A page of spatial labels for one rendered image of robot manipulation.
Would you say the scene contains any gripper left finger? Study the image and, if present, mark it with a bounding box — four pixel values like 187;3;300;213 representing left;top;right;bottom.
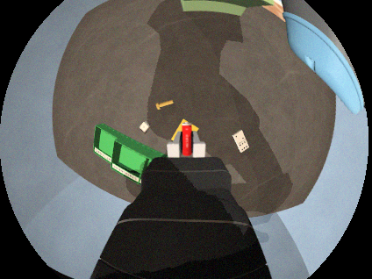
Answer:
167;131;182;157

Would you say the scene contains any white domino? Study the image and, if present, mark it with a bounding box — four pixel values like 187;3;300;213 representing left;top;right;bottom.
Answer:
233;130;249;153

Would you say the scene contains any yellow rectangular pad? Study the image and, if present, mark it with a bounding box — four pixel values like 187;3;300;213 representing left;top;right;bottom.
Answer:
172;119;198;140

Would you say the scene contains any green rack of bins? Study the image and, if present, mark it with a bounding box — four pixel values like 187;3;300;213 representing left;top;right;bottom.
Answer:
93;123;168;185

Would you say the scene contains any red cylinder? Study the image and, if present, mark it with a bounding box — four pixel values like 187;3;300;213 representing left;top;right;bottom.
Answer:
182;122;192;155

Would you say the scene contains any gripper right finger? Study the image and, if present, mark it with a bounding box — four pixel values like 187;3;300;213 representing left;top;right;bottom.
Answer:
191;131;205;157

